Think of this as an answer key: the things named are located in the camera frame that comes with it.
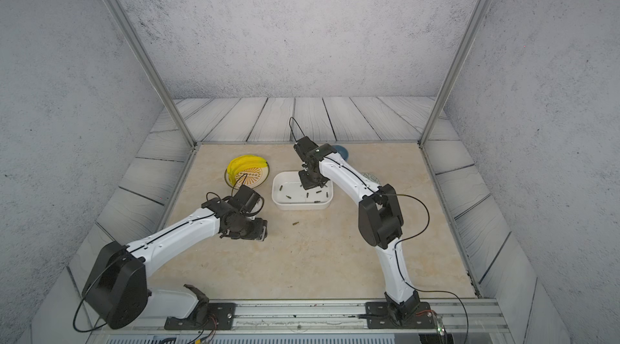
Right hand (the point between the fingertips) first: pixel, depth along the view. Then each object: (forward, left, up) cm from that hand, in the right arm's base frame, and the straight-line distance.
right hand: (311, 182), depth 92 cm
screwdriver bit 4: (+3, -2, -11) cm, 11 cm away
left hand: (-18, +16, -5) cm, 25 cm away
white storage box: (+2, +10, -11) cm, 15 cm away
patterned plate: (+9, +26, -9) cm, 29 cm away
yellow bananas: (+14, +32, -6) cm, 36 cm away
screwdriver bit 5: (0, +10, -10) cm, 14 cm away
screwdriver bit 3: (+2, +2, -11) cm, 12 cm away
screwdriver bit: (-11, +7, -12) cm, 18 cm away
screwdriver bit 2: (+5, +14, -11) cm, 19 cm away
